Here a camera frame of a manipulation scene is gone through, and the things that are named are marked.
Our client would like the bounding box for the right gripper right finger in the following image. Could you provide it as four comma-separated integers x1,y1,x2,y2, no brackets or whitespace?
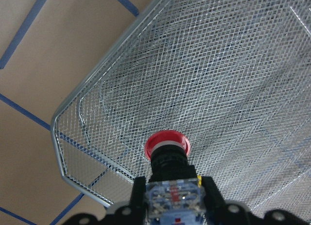
202,176,225,208

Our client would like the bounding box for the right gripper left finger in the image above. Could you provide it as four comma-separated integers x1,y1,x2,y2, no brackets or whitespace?
130,176,147,210

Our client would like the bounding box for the wire mesh shelf basket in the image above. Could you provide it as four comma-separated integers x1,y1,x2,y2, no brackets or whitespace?
51,0,311,222

